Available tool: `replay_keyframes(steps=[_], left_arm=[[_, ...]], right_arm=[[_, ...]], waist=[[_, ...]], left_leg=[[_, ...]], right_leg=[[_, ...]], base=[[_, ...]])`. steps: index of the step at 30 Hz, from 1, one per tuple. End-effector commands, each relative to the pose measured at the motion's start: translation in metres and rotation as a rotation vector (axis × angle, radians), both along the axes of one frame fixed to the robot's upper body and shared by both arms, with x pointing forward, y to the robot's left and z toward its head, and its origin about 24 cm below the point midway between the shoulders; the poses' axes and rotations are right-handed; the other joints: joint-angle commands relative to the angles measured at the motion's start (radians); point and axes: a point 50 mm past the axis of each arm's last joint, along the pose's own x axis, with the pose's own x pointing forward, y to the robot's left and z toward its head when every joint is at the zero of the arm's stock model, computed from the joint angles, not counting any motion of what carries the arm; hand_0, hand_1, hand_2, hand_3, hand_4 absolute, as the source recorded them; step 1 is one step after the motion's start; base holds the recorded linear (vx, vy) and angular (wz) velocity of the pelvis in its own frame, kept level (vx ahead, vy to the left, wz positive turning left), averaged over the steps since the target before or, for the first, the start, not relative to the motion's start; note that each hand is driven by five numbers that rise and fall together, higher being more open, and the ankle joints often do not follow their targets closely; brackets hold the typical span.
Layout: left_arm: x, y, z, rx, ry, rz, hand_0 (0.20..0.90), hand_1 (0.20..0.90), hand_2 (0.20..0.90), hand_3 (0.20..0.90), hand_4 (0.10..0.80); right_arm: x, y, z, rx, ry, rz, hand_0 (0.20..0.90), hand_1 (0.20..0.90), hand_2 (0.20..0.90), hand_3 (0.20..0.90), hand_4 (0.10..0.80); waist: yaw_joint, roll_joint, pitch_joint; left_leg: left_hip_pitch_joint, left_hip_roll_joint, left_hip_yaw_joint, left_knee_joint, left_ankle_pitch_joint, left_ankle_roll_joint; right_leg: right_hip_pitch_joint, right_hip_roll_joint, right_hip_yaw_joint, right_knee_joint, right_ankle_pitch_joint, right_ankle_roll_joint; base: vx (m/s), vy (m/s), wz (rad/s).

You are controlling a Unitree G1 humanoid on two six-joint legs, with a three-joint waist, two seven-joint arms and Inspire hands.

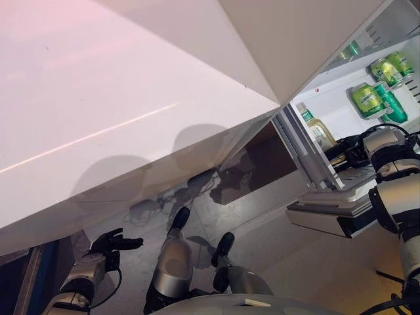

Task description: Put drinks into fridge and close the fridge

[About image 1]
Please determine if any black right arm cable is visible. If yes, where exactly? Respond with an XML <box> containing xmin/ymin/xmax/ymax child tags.
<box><xmin>362</xmin><ymin>123</ymin><xmax>414</xmax><ymax>148</ymax></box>

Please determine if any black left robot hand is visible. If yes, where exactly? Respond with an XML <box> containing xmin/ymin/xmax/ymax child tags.
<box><xmin>83</xmin><ymin>228</ymin><xmax>144</xmax><ymax>263</ymax></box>

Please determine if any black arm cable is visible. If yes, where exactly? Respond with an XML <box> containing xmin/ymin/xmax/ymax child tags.
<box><xmin>362</xmin><ymin>123</ymin><xmax>414</xmax><ymax>148</ymax></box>
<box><xmin>98</xmin><ymin>268</ymin><xmax>123</xmax><ymax>299</ymax></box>

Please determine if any tall white cabinet panel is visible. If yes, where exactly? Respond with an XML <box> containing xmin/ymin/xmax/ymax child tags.
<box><xmin>219</xmin><ymin>0</ymin><xmax>394</xmax><ymax>106</ymax></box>

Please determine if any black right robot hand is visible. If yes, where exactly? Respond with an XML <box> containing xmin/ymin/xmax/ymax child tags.
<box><xmin>324</xmin><ymin>134</ymin><xmax>367</xmax><ymax>170</ymax></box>

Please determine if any grey robot torso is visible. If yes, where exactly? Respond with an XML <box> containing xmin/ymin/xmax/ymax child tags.
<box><xmin>167</xmin><ymin>293</ymin><xmax>329</xmax><ymax>315</ymax></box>

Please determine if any robot right leg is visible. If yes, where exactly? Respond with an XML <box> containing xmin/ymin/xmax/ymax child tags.
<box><xmin>209</xmin><ymin>232</ymin><xmax>273</xmax><ymax>296</ymax></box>

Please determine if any dark green drink can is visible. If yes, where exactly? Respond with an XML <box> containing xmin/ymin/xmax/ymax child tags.
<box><xmin>373</xmin><ymin>81</ymin><xmax>408</xmax><ymax>125</ymax></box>

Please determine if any white fridge drawer steel front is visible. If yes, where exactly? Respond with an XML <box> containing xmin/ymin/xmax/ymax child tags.
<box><xmin>272</xmin><ymin>32</ymin><xmax>420</xmax><ymax>211</ymax></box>

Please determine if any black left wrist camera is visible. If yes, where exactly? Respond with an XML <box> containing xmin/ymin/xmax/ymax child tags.
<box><xmin>104</xmin><ymin>251</ymin><xmax>121</xmax><ymax>272</ymax></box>

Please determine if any yellow tea bottle white cap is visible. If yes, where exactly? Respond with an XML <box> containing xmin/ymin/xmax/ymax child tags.
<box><xmin>296</xmin><ymin>102</ymin><xmax>337</xmax><ymax>152</ymax></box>

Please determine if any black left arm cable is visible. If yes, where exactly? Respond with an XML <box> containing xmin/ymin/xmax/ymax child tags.
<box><xmin>98</xmin><ymin>268</ymin><xmax>123</xmax><ymax>299</ymax></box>

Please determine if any stainless steel refrigerator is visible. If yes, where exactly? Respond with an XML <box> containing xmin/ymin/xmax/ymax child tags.
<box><xmin>327</xmin><ymin>0</ymin><xmax>420</xmax><ymax>66</ymax></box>

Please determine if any light green drink can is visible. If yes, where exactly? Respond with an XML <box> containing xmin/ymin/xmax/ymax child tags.
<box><xmin>386</xmin><ymin>51</ymin><xmax>414</xmax><ymax>78</ymax></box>
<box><xmin>369</xmin><ymin>58</ymin><xmax>404</xmax><ymax>88</ymax></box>
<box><xmin>346</xmin><ymin>83</ymin><xmax>385</xmax><ymax>118</ymax></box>

